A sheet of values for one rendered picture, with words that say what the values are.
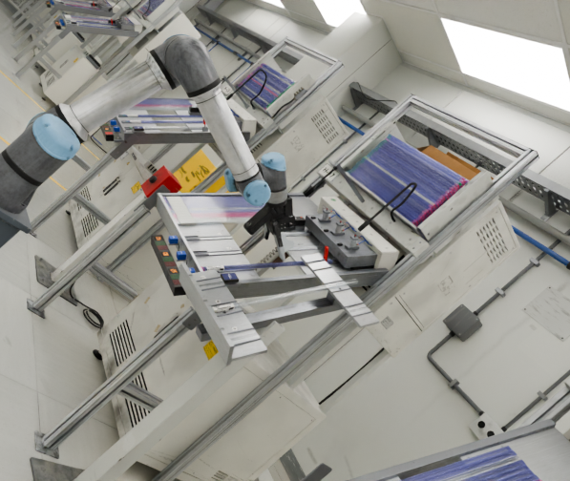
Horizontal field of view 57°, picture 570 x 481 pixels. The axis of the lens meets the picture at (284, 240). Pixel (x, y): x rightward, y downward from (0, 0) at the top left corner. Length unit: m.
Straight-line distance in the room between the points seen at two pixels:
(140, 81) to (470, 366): 2.54
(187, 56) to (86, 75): 4.82
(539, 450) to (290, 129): 2.30
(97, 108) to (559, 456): 1.47
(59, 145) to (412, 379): 2.63
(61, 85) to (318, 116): 3.54
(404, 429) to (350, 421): 0.36
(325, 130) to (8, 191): 2.29
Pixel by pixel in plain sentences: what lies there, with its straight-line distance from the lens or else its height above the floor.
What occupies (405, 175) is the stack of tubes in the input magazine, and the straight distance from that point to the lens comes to 2.21.
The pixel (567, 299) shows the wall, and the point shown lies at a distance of 3.46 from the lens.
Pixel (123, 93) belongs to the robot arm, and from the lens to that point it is 1.53.
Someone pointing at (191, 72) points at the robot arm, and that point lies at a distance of 1.41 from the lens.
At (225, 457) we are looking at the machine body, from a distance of 2.31.
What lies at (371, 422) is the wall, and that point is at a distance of 3.47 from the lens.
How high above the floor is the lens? 1.03
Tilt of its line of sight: 1 degrees down
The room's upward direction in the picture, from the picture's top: 48 degrees clockwise
